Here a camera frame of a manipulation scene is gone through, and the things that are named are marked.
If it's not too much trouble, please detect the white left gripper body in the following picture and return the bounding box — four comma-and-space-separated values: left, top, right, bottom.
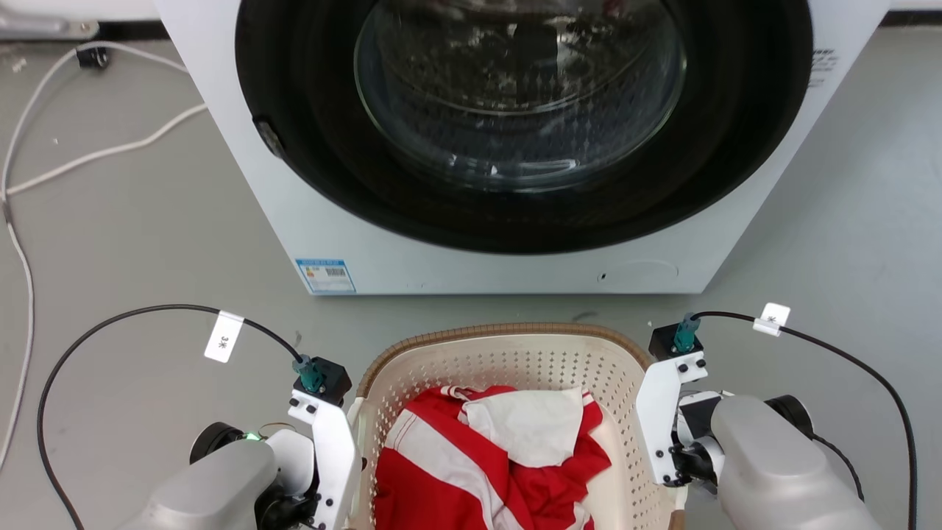
255, 389, 363, 530

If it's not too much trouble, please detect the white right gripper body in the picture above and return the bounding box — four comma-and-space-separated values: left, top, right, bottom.
635, 350, 728, 492

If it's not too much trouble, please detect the cream perforated laundry basket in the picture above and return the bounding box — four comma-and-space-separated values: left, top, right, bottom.
346, 322, 690, 530

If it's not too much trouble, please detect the red white striped garment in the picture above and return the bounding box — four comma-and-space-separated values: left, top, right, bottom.
373, 384, 614, 530

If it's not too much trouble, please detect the white cloth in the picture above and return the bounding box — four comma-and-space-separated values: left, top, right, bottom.
459, 387, 587, 469

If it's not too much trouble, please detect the blue energy label sticker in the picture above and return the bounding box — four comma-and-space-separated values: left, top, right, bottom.
295, 258, 357, 294

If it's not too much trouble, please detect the white washing machine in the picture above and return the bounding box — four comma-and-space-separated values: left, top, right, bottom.
153, 0, 893, 297

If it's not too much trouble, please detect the black round washer door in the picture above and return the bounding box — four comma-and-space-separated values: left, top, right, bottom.
235, 0, 815, 255

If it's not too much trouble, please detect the black text warning sticker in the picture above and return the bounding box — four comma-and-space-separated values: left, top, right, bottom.
808, 47, 840, 90

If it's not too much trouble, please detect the grey pipe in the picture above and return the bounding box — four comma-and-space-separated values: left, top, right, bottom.
0, 16, 101, 41

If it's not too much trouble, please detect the white right cable tag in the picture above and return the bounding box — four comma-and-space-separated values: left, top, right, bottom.
752, 302, 792, 338

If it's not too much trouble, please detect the white cable tag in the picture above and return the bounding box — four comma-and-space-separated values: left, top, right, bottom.
204, 310, 245, 364
752, 302, 792, 338

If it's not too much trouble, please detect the white left cable tag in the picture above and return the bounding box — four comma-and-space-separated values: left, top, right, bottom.
204, 310, 245, 364

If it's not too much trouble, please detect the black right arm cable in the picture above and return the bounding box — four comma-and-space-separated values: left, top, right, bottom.
690, 310, 918, 530

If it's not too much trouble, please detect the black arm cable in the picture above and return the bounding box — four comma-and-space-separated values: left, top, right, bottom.
690, 310, 918, 530
37, 303, 307, 530

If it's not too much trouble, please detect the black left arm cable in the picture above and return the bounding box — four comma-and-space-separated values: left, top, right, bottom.
37, 303, 307, 530

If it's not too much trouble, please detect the thin white floor cable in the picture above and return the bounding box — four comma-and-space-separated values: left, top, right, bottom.
0, 40, 191, 472

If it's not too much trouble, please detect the thick white floor cable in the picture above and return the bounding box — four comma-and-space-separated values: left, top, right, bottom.
4, 102, 209, 197

